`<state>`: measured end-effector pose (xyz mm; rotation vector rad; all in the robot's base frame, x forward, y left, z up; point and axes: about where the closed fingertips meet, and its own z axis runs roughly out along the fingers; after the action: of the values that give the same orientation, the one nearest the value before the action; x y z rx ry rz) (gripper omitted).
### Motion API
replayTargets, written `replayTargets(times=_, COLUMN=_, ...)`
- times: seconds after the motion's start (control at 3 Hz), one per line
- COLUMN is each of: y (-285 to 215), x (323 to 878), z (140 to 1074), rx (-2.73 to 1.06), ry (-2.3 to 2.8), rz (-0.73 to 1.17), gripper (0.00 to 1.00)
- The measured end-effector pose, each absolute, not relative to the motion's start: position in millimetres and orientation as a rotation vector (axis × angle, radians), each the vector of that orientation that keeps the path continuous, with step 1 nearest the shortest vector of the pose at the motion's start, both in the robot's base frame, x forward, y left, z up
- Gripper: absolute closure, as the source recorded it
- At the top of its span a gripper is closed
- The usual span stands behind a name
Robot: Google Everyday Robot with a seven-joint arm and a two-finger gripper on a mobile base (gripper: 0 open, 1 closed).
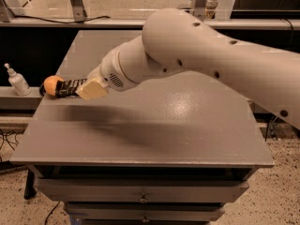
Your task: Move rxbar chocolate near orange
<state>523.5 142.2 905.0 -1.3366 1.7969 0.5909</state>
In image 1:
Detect black cable on ledge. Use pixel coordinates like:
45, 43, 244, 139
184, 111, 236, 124
8, 14, 111, 24

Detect black rxbar chocolate wrapper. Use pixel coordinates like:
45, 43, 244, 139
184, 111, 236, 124
55, 79, 86, 98

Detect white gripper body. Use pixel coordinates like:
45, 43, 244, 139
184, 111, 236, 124
98, 46, 137, 92

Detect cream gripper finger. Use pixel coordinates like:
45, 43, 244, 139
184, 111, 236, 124
76, 80, 108, 100
87, 67, 100, 80

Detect lower grey drawer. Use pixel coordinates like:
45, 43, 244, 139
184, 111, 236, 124
64, 202, 225, 222

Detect upper grey drawer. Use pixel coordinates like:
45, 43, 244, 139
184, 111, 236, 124
37, 179, 248, 203

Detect grey drawer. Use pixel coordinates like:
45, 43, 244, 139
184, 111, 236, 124
64, 202, 225, 222
37, 179, 248, 203

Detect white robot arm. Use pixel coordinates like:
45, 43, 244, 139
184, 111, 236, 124
76, 8, 300, 128

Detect white pump bottle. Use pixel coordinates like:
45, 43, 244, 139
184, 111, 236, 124
5, 63, 31, 96

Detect orange fruit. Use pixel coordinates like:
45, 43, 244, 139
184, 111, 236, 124
43, 75, 64, 96

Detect black floor cables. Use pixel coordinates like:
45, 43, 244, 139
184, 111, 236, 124
0, 128, 24, 173

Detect grey drawer cabinet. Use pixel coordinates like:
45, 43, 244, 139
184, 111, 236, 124
9, 29, 275, 225

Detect left metal frame post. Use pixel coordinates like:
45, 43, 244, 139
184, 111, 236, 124
70, 0, 87, 23

